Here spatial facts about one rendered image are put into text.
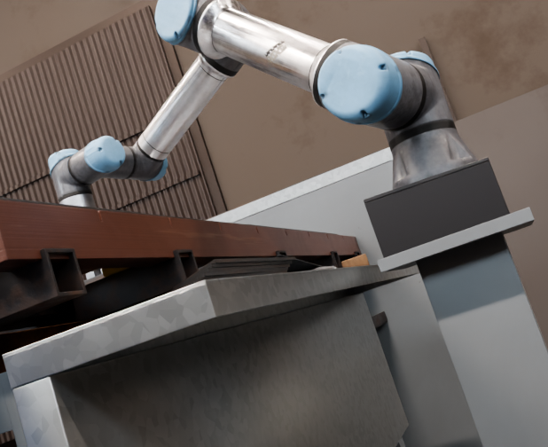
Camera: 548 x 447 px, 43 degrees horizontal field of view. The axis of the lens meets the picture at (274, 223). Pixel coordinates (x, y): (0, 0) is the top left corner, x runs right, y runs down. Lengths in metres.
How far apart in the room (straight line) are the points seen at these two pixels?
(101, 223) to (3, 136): 4.95
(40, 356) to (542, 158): 3.67
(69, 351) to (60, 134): 4.88
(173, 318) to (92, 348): 0.08
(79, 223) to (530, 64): 3.93
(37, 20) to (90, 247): 5.09
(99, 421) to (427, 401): 1.64
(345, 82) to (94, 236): 0.47
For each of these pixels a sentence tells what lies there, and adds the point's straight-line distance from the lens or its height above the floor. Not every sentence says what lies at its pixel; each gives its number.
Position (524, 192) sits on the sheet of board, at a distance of 4.07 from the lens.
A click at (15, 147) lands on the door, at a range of 5.70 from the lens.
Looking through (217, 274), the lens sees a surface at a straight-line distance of 0.76.
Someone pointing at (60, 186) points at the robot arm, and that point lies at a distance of 1.62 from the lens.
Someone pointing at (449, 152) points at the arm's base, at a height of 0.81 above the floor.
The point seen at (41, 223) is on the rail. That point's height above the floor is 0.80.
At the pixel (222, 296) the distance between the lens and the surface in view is 0.57.
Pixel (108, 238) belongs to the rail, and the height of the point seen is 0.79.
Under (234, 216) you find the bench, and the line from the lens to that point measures 2.33.
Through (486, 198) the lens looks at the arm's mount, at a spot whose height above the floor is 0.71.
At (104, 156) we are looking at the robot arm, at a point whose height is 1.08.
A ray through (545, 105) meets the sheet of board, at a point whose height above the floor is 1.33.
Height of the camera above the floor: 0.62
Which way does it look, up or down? 8 degrees up
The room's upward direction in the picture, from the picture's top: 19 degrees counter-clockwise
